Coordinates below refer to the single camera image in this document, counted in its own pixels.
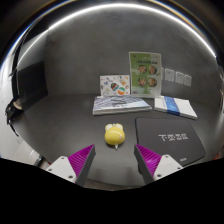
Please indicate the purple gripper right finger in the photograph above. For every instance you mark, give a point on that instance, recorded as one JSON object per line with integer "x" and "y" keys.
{"x": 153, "y": 166}

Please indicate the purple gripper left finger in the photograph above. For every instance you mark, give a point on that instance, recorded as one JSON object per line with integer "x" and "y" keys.
{"x": 74, "y": 168}

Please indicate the yellow duck-shaped computer mouse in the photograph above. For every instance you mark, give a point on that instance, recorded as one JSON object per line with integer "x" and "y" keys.
{"x": 114, "y": 134}

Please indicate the white and blue book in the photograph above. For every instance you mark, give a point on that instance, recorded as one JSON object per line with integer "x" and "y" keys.
{"x": 174, "y": 106}

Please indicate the grey striped book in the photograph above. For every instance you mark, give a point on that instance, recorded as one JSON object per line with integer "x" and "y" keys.
{"x": 118, "y": 104}

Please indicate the white cartoon sticker card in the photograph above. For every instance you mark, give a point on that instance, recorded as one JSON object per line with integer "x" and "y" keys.
{"x": 111, "y": 85}

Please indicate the green food poster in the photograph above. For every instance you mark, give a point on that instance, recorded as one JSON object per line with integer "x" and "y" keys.
{"x": 146, "y": 74}

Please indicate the white wall socket panel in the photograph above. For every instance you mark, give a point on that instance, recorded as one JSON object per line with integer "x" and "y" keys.
{"x": 188, "y": 80}
{"x": 169, "y": 75}
{"x": 179, "y": 78}

